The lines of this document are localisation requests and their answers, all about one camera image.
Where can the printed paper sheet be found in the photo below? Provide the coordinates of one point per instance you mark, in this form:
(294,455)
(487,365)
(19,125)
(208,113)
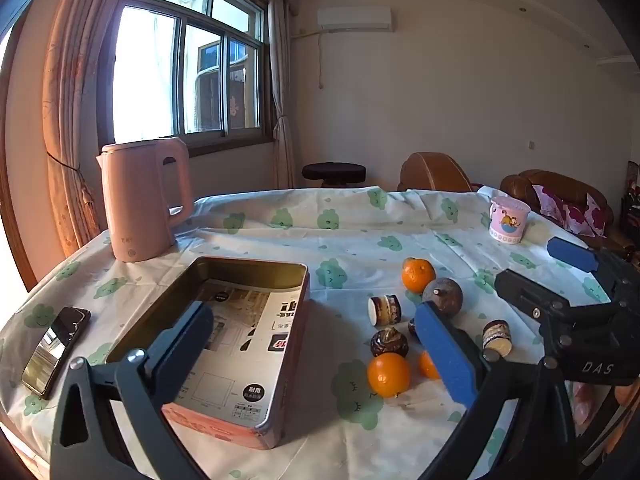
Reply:
(240,360)

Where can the air conditioner pipe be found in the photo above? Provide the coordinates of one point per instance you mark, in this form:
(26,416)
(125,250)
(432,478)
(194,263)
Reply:
(319,60)

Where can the pink cartoon cup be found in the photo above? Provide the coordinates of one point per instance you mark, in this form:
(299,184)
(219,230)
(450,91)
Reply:
(507,222)

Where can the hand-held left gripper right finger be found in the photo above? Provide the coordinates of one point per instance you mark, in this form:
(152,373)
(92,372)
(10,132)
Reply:
(445,360)

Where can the white tablecloth green prints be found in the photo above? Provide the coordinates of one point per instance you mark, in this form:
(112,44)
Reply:
(350,240)

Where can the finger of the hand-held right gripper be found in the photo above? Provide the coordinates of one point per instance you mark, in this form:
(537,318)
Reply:
(530,292)
(572,255)

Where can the small jar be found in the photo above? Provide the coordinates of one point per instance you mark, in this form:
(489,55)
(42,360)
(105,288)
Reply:
(386,309)

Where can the orange mandarin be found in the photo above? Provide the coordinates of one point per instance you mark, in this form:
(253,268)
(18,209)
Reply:
(389,375)
(427,366)
(417,275)

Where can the brown passion fruit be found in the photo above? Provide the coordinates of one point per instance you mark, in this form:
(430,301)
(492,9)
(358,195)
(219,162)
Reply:
(445,294)

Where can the floral pink pillow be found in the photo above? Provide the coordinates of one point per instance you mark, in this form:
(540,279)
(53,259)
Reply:
(587,215)
(550,202)

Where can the dark round stool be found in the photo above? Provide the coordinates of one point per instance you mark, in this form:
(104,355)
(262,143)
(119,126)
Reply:
(334,171)

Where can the pink electric kettle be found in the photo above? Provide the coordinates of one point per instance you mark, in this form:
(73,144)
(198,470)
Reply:
(135,200)

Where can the person's right hand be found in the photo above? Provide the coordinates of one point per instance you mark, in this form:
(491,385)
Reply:
(582,402)

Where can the pink patterned curtain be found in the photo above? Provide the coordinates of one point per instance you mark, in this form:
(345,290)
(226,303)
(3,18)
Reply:
(75,110)

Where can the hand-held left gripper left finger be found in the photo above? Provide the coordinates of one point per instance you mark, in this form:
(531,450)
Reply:
(185,340)

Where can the black smartphone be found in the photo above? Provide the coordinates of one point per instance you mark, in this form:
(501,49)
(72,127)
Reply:
(55,350)

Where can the white air conditioner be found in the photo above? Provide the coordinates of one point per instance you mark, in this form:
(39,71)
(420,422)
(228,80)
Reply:
(355,17)

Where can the brown leather sofa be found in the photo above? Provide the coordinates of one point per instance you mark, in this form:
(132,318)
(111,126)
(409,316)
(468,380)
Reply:
(555,185)

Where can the pale tied curtain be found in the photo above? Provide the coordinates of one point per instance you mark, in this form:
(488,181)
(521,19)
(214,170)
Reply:
(282,110)

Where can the dark brown water chestnut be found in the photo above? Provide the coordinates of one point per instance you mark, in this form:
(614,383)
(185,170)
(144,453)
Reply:
(390,342)
(413,327)

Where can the sliding glass window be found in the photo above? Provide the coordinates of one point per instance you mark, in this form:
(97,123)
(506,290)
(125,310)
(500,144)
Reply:
(200,75)

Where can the pink metal tin box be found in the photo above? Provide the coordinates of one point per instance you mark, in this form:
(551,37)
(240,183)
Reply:
(290,340)

